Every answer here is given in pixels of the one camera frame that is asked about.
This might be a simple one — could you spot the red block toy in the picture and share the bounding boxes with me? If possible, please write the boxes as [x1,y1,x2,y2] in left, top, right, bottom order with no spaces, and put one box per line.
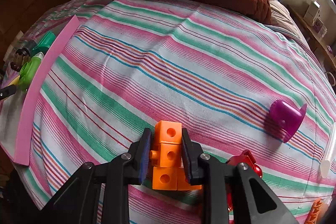
[226,149,256,167]

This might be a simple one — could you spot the white pillow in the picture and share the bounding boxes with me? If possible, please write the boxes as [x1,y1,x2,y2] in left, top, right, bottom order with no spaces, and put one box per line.
[269,0,303,39]

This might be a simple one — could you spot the green plug-in device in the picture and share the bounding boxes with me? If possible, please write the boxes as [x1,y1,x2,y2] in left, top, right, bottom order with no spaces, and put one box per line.
[18,52,45,92]

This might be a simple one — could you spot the pink edged tray box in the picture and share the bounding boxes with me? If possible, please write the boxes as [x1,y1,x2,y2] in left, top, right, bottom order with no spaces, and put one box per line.
[1,15,80,166]

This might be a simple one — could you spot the red cylinder toy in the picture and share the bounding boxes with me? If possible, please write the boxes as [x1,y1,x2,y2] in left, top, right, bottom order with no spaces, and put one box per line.
[253,164,263,178]

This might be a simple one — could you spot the teal flanged plastic spool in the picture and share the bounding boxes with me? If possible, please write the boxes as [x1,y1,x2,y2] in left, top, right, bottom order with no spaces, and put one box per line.
[31,31,56,56]

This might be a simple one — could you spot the striped bed sheet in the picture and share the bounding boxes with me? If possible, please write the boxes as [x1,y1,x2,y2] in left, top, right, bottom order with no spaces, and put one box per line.
[12,0,335,223]

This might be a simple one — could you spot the grey black cylinder container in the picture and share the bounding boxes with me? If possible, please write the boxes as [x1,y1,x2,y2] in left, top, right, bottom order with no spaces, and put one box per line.
[15,40,37,57]

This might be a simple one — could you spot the white box on desk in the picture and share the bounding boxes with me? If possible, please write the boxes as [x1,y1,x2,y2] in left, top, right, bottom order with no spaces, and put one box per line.
[303,0,320,27]

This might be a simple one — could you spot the white translucent tube case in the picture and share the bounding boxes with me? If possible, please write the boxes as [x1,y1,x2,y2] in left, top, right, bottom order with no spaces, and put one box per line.
[320,123,336,178]

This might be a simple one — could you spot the orange linked cube blocks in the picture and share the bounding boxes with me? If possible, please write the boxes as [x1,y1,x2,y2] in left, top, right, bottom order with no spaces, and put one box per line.
[149,121,202,191]

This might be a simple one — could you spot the wooden bedside desk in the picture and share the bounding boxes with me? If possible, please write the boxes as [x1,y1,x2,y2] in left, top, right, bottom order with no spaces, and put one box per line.
[286,5,335,71]

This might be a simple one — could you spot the orange plastic rack piece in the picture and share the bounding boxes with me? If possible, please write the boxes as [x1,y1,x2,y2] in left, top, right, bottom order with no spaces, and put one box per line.
[304,198,329,224]

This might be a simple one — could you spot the brown massage brush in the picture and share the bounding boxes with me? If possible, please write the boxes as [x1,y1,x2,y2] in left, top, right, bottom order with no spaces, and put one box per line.
[10,53,31,72]

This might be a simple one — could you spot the magenta flanged plastic cup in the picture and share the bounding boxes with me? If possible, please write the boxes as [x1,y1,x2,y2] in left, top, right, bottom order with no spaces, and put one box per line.
[269,100,307,143]

